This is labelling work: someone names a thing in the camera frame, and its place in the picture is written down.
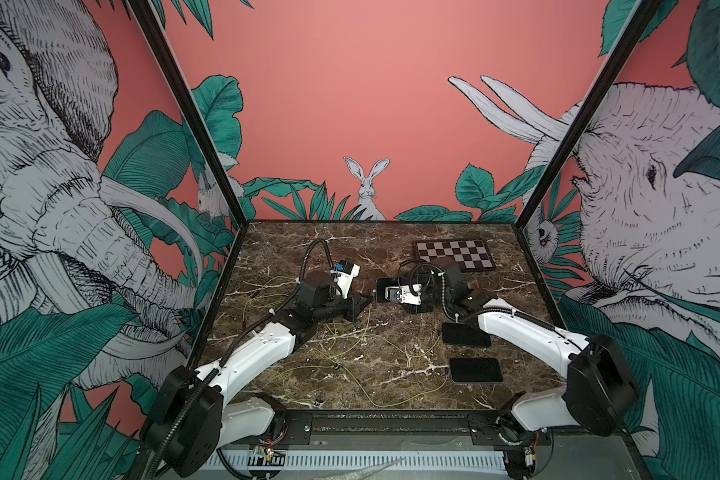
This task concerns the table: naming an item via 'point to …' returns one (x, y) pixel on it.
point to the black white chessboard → (472, 255)
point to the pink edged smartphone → (475, 370)
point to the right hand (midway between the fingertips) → (400, 278)
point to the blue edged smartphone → (382, 283)
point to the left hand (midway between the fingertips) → (374, 295)
